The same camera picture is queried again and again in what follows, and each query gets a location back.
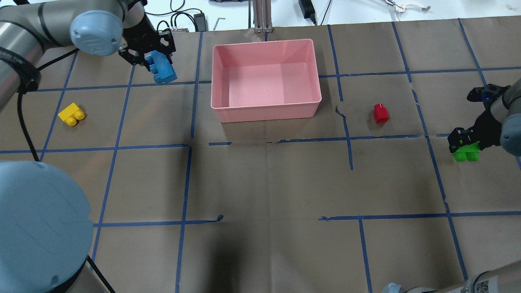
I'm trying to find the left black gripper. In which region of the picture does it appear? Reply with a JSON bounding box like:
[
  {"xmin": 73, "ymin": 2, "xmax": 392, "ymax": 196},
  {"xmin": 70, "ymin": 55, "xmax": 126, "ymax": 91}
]
[{"xmin": 119, "ymin": 14, "xmax": 176, "ymax": 66}]

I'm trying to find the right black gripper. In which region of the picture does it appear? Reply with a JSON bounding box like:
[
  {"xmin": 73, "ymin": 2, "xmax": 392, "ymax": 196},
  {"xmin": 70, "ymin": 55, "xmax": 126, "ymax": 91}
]
[{"xmin": 448, "ymin": 110, "xmax": 502, "ymax": 154}]

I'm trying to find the blue toy block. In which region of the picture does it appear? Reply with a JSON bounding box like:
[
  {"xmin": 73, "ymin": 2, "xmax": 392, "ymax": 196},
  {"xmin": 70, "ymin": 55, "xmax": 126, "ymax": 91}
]
[{"xmin": 145, "ymin": 50, "xmax": 177, "ymax": 84}]

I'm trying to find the green toy block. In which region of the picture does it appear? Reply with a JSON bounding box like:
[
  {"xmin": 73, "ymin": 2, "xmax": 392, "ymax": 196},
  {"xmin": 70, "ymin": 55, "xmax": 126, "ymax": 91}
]
[{"xmin": 452, "ymin": 142, "xmax": 481, "ymax": 162}]

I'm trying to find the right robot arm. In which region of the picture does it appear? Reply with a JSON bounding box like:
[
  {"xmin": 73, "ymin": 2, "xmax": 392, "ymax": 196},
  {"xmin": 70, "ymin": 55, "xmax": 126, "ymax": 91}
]
[{"xmin": 438, "ymin": 81, "xmax": 521, "ymax": 293}]

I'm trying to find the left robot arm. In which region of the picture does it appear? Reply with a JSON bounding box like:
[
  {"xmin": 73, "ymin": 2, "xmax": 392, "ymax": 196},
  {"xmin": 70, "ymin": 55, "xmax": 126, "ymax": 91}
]
[{"xmin": 1, "ymin": 0, "xmax": 174, "ymax": 293}]

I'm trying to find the pink plastic box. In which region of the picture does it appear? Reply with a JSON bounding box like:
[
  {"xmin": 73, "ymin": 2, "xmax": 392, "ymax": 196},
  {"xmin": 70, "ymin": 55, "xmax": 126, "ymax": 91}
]
[{"xmin": 210, "ymin": 39, "xmax": 322, "ymax": 123}]

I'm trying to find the orange usb hub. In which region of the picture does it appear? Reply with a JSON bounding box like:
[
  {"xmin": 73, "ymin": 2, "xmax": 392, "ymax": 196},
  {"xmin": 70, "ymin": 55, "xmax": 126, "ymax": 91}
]
[{"xmin": 171, "ymin": 27, "xmax": 190, "ymax": 33}]

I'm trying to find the black power brick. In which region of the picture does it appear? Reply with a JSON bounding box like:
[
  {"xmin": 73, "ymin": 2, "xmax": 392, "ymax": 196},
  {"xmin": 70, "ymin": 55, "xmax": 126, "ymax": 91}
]
[{"xmin": 193, "ymin": 13, "xmax": 207, "ymax": 32}]

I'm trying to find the allen key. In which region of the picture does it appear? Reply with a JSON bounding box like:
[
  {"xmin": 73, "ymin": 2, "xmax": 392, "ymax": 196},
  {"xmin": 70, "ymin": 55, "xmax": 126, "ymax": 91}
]
[{"xmin": 212, "ymin": 17, "xmax": 226, "ymax": 31}]

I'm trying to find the red toy block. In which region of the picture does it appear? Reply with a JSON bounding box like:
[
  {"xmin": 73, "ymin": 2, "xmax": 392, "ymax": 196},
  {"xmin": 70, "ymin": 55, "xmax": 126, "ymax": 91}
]
[{"xmin": 373, "ymin": 103, "xmax": 390, "ymax": 124}]

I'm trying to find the yellow toy block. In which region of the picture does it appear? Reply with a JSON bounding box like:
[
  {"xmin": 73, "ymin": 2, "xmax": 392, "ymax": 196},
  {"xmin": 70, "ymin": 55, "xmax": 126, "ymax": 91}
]
[{"xmin": 58, "ymin": 103, "xmax": 86, "ymax": 127}]

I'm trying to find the reacher grabber tool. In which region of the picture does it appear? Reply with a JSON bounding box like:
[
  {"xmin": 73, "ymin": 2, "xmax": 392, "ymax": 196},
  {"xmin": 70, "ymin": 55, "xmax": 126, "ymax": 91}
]
[{"xmin": 380, "ymin": 0, "xmax": 431, "ymax": 13}]

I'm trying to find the black power adapter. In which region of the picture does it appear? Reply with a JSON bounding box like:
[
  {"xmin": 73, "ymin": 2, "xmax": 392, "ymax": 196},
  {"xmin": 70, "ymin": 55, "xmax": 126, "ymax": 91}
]
[{"xmin": 298, "ymin": 0, "xmax": 317, "ymax": 25}]

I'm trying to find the aluminium frame post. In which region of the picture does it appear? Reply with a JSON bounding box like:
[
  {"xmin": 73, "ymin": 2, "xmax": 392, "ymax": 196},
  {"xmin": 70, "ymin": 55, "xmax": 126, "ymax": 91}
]
[{"xmin": 252, "ymin": 0, "xmax": 273, "ymax": 33}]

